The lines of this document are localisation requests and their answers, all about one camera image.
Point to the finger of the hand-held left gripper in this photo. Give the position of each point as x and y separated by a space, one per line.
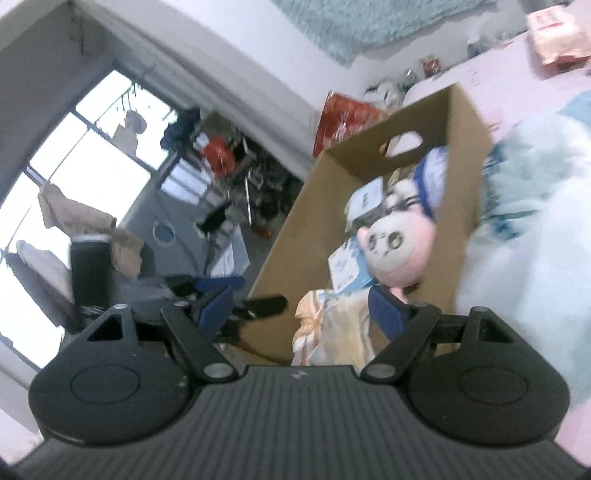
263 307
217 284

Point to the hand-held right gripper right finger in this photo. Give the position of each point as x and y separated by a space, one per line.
388 314

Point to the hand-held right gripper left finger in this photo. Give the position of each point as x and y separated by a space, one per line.
214 311

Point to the white barcode packet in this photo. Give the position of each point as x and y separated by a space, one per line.
346 327

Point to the orange striped cloth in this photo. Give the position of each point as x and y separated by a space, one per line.
307 323

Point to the blue face mask box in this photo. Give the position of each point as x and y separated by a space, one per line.
346 267

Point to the pink plush toy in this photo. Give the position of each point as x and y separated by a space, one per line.
401 249

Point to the brown cardboard box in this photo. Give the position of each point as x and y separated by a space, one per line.
300 221

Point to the blue white tissue pack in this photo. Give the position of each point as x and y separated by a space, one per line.
434 175

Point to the beige hanging cloth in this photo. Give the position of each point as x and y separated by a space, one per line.
64 212

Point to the wheelchair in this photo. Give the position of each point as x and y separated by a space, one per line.
258 194

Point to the red plastic bag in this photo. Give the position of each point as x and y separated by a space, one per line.
217 154

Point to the window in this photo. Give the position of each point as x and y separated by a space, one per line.
106 138

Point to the white blue plastic bag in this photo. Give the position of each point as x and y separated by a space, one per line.
531 254

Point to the dark hanging garment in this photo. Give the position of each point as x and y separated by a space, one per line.
182 127

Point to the red gift bag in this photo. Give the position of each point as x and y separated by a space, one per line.
344 120

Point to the white curtain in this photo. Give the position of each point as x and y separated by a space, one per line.
184 60

